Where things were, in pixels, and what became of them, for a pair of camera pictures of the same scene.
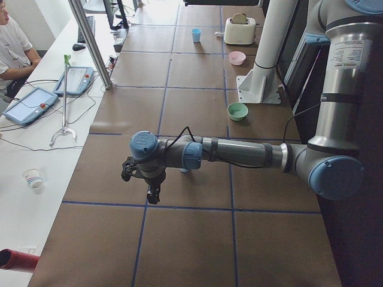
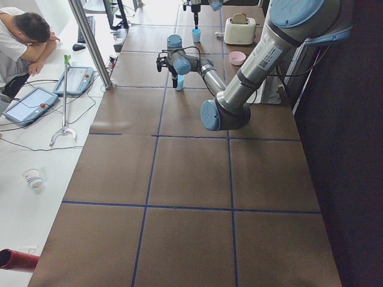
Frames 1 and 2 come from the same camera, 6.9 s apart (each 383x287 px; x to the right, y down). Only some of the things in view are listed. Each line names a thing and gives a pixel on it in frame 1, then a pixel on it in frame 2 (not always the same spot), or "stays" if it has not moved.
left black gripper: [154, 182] → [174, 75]
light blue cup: [196, 33] stays
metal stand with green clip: [64, 129] stays
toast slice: [239, 18] stays
